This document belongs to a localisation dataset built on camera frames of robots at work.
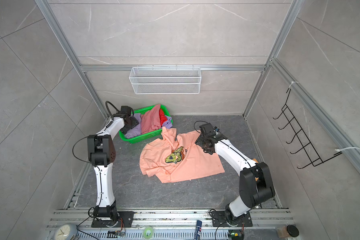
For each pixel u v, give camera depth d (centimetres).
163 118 101
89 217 73
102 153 60
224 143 58
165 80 100
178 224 73
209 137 65
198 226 70
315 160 58
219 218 73
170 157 93
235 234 70
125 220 73
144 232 70
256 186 45
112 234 72
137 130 104
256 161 48
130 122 92
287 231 63
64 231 67
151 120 106
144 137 100
